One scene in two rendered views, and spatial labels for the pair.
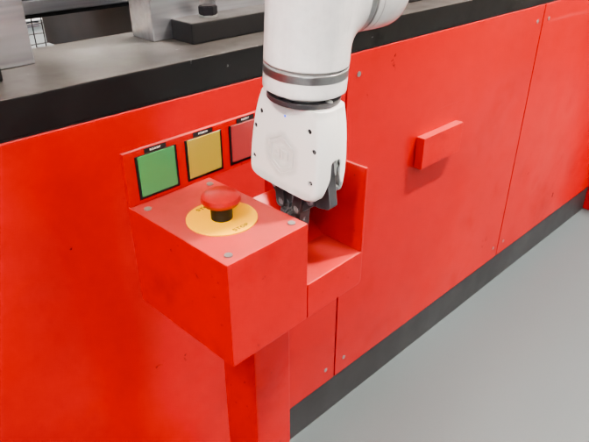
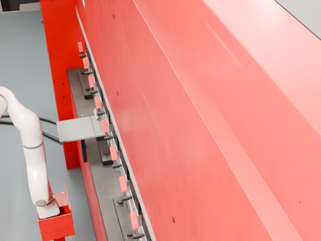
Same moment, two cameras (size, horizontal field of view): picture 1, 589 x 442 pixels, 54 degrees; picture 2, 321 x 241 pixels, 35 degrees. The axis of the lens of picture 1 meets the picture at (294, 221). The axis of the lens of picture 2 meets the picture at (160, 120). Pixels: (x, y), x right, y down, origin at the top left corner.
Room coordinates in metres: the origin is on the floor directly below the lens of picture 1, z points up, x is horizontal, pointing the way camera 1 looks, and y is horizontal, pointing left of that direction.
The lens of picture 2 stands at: (1.89, -1.23, 2.59)
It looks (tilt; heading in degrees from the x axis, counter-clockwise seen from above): 36 degrees down; 119
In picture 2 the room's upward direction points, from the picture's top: 1 degrees counter-clockwise
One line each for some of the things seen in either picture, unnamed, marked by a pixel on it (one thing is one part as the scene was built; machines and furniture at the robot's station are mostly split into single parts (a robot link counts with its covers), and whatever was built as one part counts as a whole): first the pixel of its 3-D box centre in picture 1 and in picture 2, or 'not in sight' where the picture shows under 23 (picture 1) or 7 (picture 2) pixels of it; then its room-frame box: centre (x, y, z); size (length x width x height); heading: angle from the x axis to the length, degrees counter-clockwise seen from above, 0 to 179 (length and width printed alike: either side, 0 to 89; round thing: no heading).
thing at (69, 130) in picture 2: not in sight; (82, 127); (0.49, 0.43, 1.00); 0.26 x 0.18 x 0.01; 44
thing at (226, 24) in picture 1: (259, 17); (124, 221); (0.97, 0.06, 0.89); 0.30 x 0.05 x 0.03; 134
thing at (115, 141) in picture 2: not in sight; (123, 138); (0.85, 0.26, 1.18); 0.15 x 0.09 x 0.17; 134
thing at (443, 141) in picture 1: (438, 144); not in sight; (1.19, -0.32, 0.59); 0.15 x 0.02 x 0.07; 134
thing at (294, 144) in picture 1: (301, 134); (47, 206); (0.57, -0.01, 0.85); 0.10 x 0.07 x 0.11; 46
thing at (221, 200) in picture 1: (221, 207); not in sight; (0.51, 0.07, 0.79); 0.04 x 0.04 x 0.04
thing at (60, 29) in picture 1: (123, 29); not in sight; (1.29, 0.37, 0.81); 0.64 x 0.08 x 0.14; 44
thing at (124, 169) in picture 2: not in sight; (132, 167); (0.99, 0.12, 1.18); 0.15 x 0.09 x 0.17; 134
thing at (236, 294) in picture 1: (251, 224); (54, 211); (0.55, 0.05, 0.75); 0.20 x 0.16 x 0.18; 136
